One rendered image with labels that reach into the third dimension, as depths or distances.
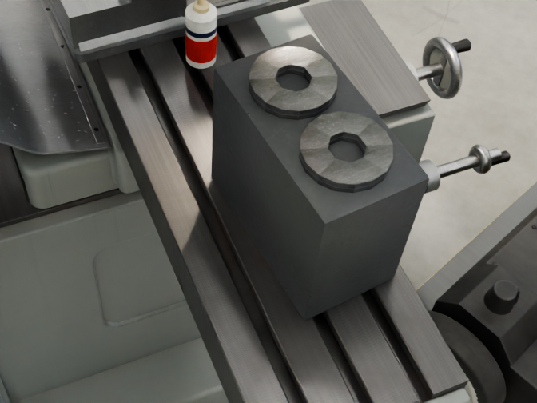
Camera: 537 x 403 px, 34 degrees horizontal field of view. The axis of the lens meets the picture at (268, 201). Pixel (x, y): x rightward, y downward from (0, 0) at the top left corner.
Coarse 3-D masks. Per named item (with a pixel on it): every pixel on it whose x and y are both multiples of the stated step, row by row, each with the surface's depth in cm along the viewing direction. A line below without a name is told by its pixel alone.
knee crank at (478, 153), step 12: (468, 156) 163; (480, 156) 161; (492, 156) 163; (504, 156) 166; (432, 168) 158; (444, 168) 160; (456, 168) 161; (468, 168) 162; (480, 168) 162; (432, 180) 157
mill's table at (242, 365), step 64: (128, 64) 114; (128, 128) 107; (192, 128) 108; (192, 192) 102; (192, 256) 97; (256, 256) 98; (256, 320) 96; (320, 320) 96; (384, 320) 97; (256, 384) 89; (320, 384) 89; (384, 384) 90; (448, 384) 90
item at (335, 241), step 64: (256, 64) 88; (320, 64) 88; (256, 128) 85; (320, 128) 83; (384, 128) 85; (256, 192) 91; (320, 192) 80; (384, 192) 81; (320, 256) 83; (384, 256) 91
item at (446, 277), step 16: (528, 192) 174; (512, 208) 172; (528, 208) 172; (496, 224) 169; (512, 224) 169; (480, 240) 167; (496, 240) 167; (464, 256) 164; (480, 256) 164; (448, 272) 162; (464, 272) 162; (432, 288) 160; (448, 288) 160; (432, 304) 158
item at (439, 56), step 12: (432, 48) 160; (444, 48) 156; (456, 48) 156; (468, 48) 157; (408, 60) 156; (432, 60) 162; (444, 60) 157; (456, 60) 155; (420, 72) 158; (432, 72) 158; (444, 72) 159; (456, 72) 155; (432, 84) 163; (444, 84) 160; (456, 84) 156; (444, 96) 160
